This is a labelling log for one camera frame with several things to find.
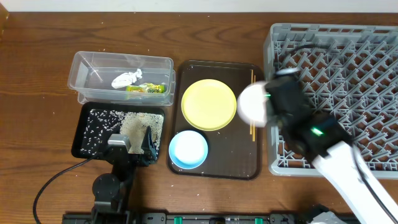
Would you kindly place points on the white napkin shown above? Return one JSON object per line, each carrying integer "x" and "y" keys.
{"x": 126, "y": 79}

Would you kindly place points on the grey dishwasher rack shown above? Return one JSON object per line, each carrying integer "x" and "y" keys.
{"x": 349, "y": 71}

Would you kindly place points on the yellow green snack wrapper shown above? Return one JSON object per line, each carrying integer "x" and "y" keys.
{"x": 146, "y": 88}

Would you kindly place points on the black rail with green clips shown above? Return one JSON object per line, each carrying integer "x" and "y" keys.
{"x": 162, "y": 218}

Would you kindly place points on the yellow plate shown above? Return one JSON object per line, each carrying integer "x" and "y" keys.
{"x": 208, "y": 105}

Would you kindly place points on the black waste tray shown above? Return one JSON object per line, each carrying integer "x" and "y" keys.
{"x": 78, "y": 139}

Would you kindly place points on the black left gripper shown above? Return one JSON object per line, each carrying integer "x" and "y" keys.
{"x": 150, "y": 154}

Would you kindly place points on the wooden chopstick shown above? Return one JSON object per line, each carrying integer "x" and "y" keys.
{"x": 254, "y": 128}
{"x": 251, "y": 76}

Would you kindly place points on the dark brown serving tray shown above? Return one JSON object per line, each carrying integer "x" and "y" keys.
{"x": 232, "y": 153}

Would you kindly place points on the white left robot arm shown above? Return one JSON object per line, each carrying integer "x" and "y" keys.
{"x": 112, "y": 190}

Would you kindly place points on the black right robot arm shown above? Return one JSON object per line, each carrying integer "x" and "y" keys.
{"x": 327, "y": 146}

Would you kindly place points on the light blue bowl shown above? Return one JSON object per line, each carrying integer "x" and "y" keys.
{"x": 188, "y": 149}

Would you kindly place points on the clear plastic bin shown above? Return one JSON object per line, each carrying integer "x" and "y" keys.
{"x": 92, "y": 73}

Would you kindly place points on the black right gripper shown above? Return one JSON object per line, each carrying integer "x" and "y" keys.
{"x": 306, "y": 101}

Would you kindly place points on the leftover rice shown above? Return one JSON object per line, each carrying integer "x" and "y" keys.
{"x": 103, "y": 123}

